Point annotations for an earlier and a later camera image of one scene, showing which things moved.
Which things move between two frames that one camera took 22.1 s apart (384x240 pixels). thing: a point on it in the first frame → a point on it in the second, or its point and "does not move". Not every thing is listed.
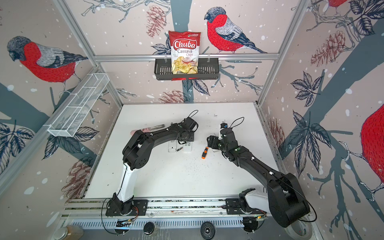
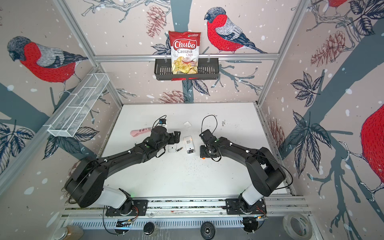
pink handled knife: x=148 y=129 does not move
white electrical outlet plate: x=172 y=146 does not move
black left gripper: x=192 y=138 → x=172 y=140
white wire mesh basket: x=77 y=107 does not move
